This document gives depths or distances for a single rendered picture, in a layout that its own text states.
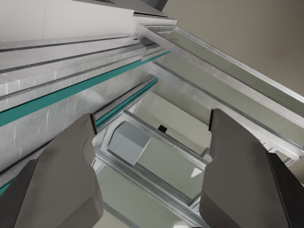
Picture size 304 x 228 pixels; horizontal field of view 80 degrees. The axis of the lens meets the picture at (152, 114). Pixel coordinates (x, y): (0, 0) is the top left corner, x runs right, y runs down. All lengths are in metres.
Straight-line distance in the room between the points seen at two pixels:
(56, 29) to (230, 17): 3.00
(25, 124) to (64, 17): 0.24
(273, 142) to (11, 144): 1.07
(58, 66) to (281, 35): 3.26
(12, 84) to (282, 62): 3.26
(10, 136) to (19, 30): 0.20
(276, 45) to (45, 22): 3.16
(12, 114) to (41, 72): 0.09
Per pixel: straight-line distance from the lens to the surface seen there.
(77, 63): 0.40
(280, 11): 3.53
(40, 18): 0.44
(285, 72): 3.34
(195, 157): 0.84
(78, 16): 0.51
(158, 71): 1.04
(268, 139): 1.12
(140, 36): 0.79
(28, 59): 0.37
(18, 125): 0.45
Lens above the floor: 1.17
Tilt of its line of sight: 6 degrees down
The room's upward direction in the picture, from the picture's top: 122 degrees clockwise
